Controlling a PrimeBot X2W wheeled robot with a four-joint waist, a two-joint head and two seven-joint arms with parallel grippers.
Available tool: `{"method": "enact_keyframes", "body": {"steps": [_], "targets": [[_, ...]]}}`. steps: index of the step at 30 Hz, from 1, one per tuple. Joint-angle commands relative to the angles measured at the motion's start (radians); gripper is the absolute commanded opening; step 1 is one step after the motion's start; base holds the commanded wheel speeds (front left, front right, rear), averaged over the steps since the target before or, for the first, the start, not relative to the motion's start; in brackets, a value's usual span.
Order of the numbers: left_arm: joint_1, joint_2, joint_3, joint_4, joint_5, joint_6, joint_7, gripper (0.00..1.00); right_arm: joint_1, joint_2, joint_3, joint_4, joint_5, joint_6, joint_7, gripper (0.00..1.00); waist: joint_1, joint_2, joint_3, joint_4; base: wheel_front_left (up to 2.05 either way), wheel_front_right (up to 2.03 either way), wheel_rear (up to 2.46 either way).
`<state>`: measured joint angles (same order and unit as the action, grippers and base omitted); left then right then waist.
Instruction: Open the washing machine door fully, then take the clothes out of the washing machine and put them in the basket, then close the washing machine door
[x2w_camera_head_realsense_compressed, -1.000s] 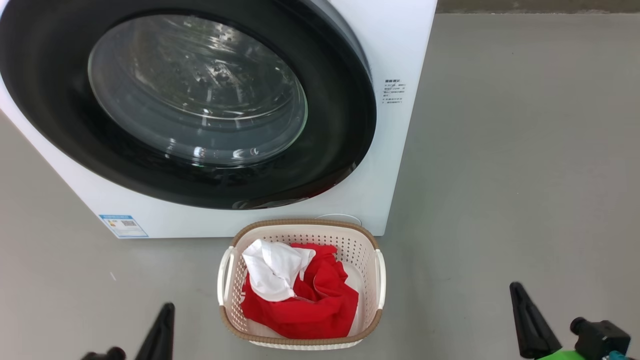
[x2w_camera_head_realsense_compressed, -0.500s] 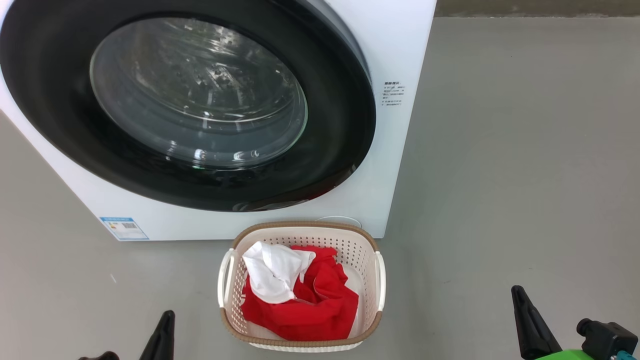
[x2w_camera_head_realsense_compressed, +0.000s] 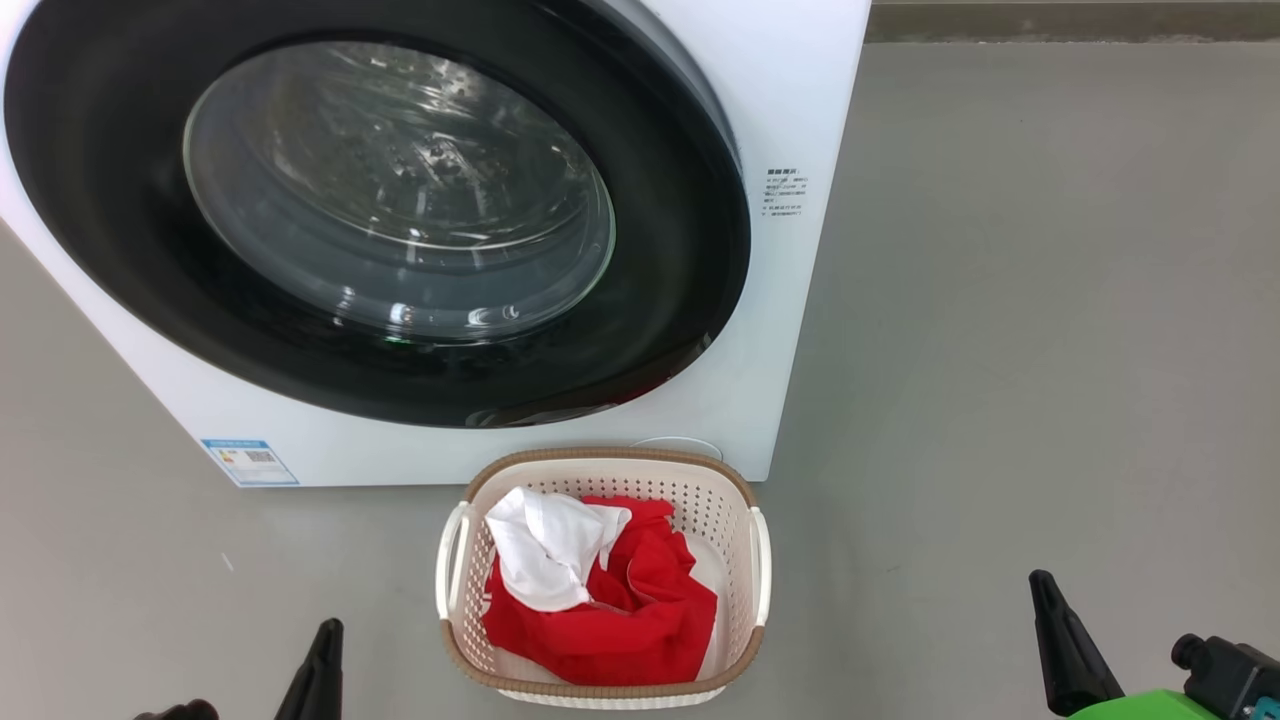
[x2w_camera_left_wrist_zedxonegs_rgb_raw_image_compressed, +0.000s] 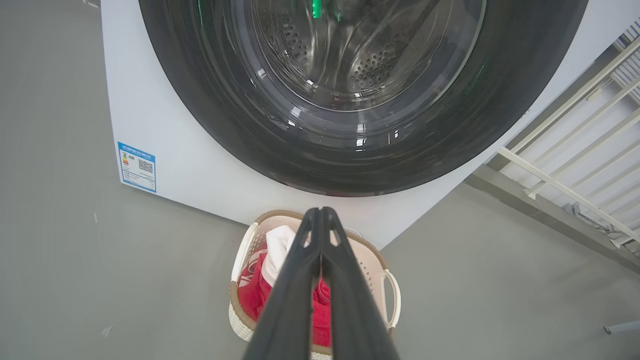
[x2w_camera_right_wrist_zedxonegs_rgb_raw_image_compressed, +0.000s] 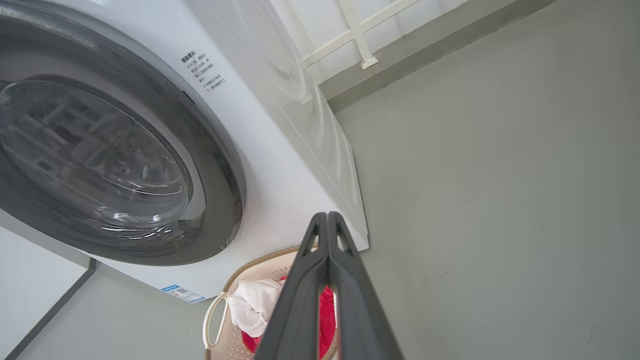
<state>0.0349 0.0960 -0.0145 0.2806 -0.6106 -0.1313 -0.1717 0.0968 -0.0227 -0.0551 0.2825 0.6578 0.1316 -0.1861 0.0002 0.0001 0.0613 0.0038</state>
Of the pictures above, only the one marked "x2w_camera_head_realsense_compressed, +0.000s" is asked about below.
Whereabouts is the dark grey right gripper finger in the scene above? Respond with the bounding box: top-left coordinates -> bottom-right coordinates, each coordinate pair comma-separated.
1028,570 -> 1126,717

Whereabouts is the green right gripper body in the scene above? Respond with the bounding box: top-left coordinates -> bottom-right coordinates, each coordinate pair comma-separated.
1065,688 -> 1226,720

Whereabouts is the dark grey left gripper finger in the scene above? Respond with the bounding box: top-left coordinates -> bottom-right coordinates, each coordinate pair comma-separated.
275,618 -> 345,720

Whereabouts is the red and white garment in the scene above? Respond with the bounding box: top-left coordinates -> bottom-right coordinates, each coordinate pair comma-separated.
482,487 -> 719,687

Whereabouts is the black round glass washer door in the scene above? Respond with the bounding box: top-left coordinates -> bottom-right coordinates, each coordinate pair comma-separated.
3,0 -> 753,429

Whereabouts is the cream perforated laundry basket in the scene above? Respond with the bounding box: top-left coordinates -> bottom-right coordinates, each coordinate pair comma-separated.
435,447 -> 773,711

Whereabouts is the white washing machine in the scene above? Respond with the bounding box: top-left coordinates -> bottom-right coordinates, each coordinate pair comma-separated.
0,0 -> 873,489

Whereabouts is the blue energy label sticker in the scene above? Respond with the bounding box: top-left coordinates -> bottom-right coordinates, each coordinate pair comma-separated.
200,438 -> 300,488

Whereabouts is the round white filter cover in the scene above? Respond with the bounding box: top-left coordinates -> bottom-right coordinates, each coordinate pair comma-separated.
630,436 -> 723,463

